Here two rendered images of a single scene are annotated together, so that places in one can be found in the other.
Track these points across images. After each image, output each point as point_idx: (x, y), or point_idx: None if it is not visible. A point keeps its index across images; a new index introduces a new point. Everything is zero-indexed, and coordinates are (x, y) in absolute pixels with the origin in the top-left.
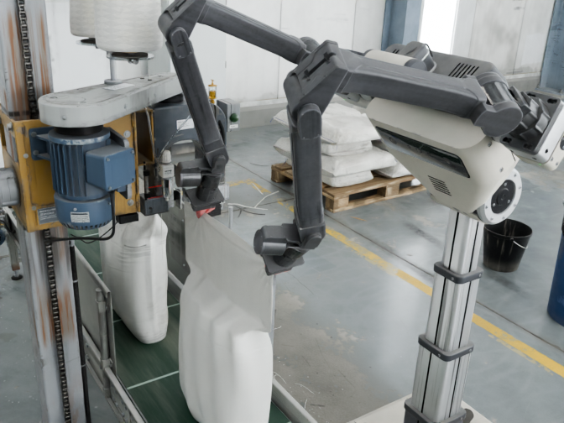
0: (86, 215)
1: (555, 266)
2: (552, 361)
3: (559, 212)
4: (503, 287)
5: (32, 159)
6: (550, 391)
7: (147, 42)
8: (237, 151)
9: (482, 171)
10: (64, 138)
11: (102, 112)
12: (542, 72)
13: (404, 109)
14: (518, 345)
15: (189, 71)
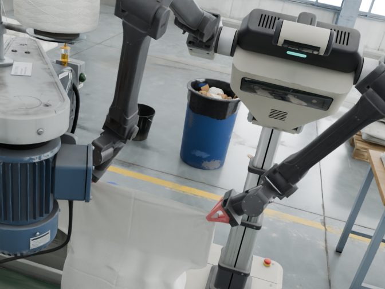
0: (47, 234)
1: (164, 128)
2: (207, 192)
3: (140, 90)
4: (149, 151)
5: None
6: (220, 212)
7: (97, 19)
8: None
9: (339, 105)
10: (29, 156)
11: (69, 112)
12: None
13: (270, 62)
14: (185, 188)
15: (144, 50)
